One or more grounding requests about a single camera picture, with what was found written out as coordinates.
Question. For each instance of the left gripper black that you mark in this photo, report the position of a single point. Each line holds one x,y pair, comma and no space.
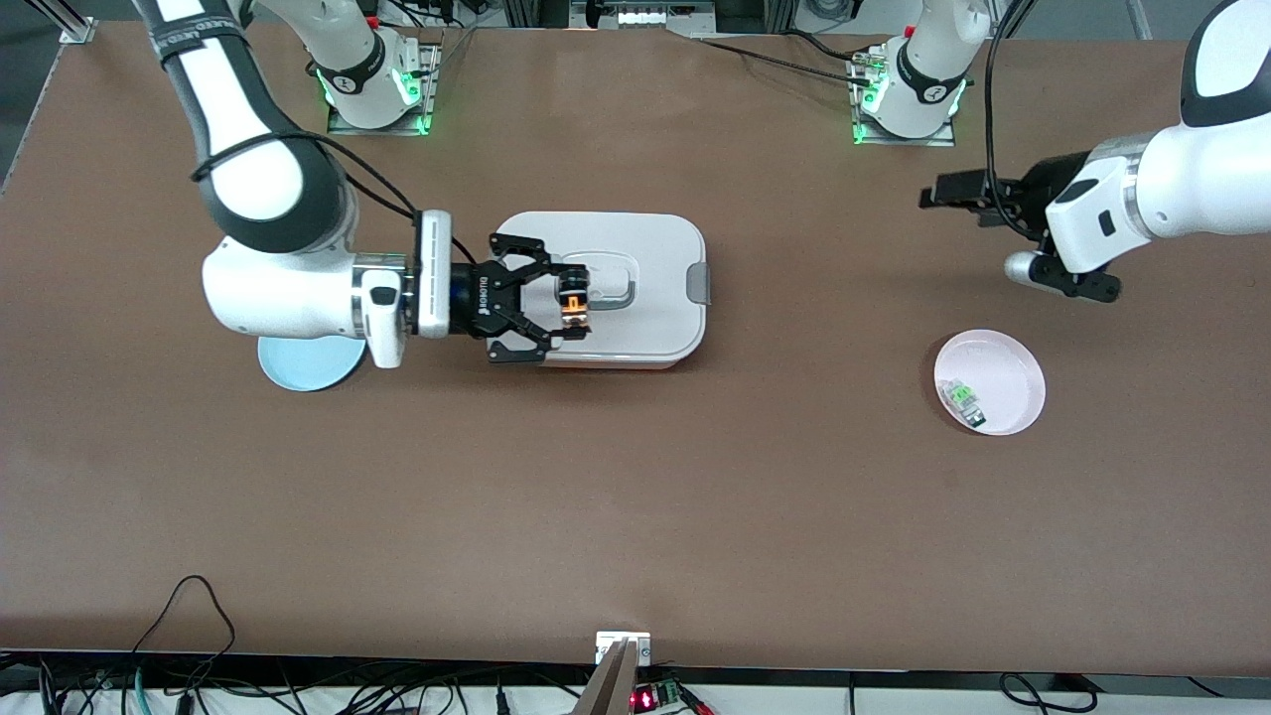
1041,182

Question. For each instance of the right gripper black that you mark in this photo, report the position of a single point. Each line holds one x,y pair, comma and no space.
481,299

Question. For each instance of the orange and black switch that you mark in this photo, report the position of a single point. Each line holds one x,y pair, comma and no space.
573,316

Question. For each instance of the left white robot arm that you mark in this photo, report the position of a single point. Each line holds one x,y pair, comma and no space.
1211,189

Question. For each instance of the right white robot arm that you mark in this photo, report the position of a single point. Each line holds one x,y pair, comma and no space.
278,293

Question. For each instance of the white lidded box grey latches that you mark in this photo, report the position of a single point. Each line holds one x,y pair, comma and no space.
655,248

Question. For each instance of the pink round plate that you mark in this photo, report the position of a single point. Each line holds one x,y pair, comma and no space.
1003,377

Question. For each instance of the light blue round plate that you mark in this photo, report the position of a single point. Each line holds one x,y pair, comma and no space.
308,372

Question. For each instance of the circuit board red light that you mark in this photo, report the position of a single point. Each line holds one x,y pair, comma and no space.
645,700

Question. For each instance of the aluminium profile corner piece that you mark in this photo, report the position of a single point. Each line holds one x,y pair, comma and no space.
74,28

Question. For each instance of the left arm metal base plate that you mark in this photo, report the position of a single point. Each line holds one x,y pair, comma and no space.
904,141

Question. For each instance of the green and clear switch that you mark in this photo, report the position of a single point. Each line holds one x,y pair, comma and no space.
961,397

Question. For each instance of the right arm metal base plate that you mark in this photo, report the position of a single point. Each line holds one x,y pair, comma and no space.
377,130

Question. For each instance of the aluminium frame with lit device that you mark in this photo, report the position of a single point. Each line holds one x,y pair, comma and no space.
645,17

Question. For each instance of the small white bracket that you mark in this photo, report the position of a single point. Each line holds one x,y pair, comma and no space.
608,645

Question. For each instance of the grey camera post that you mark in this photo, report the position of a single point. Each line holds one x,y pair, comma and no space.
606,690

